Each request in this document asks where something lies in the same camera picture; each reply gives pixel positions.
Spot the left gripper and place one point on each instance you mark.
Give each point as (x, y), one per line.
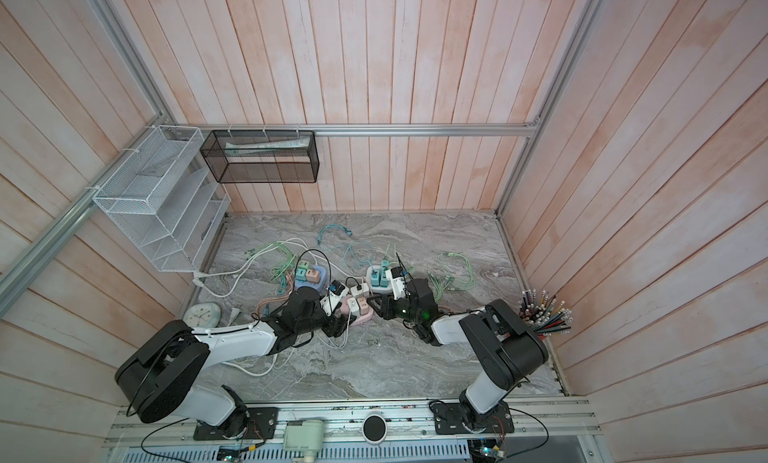
(337, 326)

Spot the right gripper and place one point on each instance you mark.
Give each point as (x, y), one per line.
(388, 304)

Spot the pink power strip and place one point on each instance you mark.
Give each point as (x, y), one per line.
(357, 310)

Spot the white charger plug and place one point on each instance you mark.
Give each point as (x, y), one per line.
(360, 290)

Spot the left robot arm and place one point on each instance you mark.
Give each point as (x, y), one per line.
(161, 377)

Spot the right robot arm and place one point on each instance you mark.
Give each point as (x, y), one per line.
(503, 344)

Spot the blue power strip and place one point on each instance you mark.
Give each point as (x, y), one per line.
(312, 276)

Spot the white power strip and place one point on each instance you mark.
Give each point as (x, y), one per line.
(385, 287)

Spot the black round speaker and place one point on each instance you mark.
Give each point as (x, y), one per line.
(374, 428)

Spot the white box device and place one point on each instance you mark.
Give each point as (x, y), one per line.
(305, 437)

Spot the red pencil cup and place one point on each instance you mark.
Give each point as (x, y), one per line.
(544, 313)

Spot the white round clock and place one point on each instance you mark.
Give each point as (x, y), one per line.
(203, 315)

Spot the black mesh basket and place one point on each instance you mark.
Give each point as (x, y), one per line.
(262, 156)

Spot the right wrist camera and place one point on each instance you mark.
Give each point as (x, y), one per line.
(396, 277)

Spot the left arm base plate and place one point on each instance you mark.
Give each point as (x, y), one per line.
(253, 423)

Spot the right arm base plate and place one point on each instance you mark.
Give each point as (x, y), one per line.
(461, 418)

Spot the white wire shelf rack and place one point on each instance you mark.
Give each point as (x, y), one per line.
(170, 210)

